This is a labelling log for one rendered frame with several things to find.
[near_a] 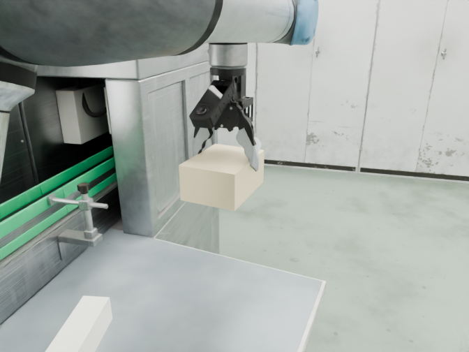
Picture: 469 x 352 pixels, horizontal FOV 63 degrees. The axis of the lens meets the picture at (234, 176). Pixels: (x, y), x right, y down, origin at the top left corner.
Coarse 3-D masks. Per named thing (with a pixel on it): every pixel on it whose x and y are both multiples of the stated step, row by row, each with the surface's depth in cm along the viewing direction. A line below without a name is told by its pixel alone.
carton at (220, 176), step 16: (192, 160) 78; (208, 160) 78; (224, 160) 78; (240, 160) 78; (192, 176) 74; (208, 176) 73; (224, 176) 71; (240, 176) 73; (256, 176) 82; (192, 192) 76; (208, 192) 74; (224, 192) 72; (240, 192) 74; (224, 208) 74
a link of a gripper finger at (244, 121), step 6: (240, 114) 74; (240, 120) 74; (246, 120) 74; (240, 126) 75; (246, 126) 74; (252, 126) 75; (246, 132) 75; (252, 132) 74; (252, 138) 75; (252, 144) 75
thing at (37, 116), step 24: (48, 96) 123; (24, 120) 115; (48, 120) 124; (24, 144) 116; (48, 144) 125; (72, 144) 136; (96, 144) 151; (24, 168) 117; (48, 168) 126; (0, 192) 109
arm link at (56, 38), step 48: (0, 0) 21; (48, 0) 21; (96, 0) 22; (144, 0) 23; (192, 0) 26; (240, 0) 35; (288, 0) 50; (48, 48) 24; (96, 48) 24; (144, 48) 26; (192, 48) 31
